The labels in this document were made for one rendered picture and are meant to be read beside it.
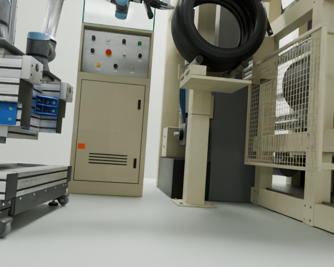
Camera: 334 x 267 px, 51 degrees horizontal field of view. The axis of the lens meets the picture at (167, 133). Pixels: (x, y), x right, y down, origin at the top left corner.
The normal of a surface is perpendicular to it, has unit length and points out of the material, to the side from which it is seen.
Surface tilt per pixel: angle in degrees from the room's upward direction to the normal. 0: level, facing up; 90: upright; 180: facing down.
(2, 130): 90
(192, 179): 90
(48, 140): 90
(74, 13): 90
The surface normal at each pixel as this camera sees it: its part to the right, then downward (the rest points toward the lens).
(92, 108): 0.15, -0.05
